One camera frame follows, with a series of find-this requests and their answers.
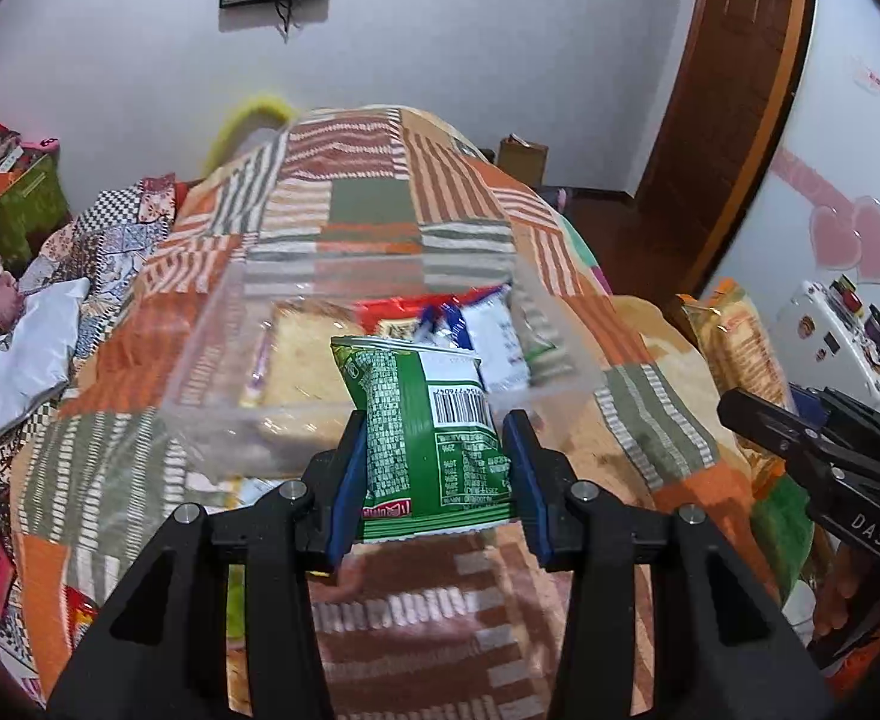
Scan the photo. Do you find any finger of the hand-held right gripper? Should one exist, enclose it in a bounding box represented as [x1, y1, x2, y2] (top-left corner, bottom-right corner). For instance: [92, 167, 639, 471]
[788, 384, 825, 430]
[716, 388, 848, 482]

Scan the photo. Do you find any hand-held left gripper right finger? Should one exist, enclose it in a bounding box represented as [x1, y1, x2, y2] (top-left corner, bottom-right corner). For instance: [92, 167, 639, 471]
[501, 409, 836, 720]

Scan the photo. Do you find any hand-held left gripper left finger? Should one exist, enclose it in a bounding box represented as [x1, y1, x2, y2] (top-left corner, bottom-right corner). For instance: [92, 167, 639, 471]
[46, 409, 370, 720]

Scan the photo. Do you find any green snack packet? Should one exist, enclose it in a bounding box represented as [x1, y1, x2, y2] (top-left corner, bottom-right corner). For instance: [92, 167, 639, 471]
[330, 335, 517, 545]

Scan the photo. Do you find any purple label wafer roll packet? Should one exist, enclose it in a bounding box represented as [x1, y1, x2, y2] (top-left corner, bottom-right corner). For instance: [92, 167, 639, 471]
[240, 300, 382, 452]

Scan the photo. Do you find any blue white snack packet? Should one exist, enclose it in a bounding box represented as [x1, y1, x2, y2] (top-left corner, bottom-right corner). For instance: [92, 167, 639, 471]
[416, 283, 532, 393]

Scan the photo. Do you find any red snack packet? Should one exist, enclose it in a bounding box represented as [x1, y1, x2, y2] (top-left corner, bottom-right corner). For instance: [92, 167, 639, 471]
[353, 295, 450, 340]

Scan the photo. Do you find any clear plastic container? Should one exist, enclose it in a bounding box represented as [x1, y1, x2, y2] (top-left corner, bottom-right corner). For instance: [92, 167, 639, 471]
[158, 251, 610, 482]

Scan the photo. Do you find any person's right hand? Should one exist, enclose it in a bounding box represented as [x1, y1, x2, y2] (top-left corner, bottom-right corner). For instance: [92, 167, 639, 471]
[813, 538, 873, 640]

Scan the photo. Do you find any white heart wardrobe door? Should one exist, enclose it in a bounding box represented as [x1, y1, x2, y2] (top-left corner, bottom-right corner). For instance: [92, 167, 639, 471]
[699, 0, 880, 391]

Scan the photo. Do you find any striped patchwork blanket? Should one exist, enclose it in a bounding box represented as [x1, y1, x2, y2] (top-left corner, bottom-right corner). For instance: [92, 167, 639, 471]
[8, 105, 818, 720]

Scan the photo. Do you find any red printed packet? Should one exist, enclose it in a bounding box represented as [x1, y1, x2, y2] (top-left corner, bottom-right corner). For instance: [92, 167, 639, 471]
[63, 583, 105, 635]

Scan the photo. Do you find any brown wooden door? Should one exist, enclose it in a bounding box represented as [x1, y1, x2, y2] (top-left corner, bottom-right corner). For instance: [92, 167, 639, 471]
[633, 0, 821, 310]

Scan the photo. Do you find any small cardboard box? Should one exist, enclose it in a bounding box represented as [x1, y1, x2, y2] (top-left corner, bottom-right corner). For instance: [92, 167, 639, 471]
[495, 133, 550, 189]

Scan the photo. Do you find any checkered patterned quilt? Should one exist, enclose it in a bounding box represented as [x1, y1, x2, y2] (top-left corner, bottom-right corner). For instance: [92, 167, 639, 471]
[0, 175, 187, 488]

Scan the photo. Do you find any white cloth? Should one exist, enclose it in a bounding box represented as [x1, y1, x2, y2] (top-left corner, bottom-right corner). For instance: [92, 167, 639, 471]
[0, 277, 93, 457]

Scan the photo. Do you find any yellow foam tube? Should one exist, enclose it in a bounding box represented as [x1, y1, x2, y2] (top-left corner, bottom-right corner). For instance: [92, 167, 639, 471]
[200, 91, 300, 175]

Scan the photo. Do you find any green box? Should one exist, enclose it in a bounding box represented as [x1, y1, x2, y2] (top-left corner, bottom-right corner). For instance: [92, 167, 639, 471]
[0, 153, 72, 276]

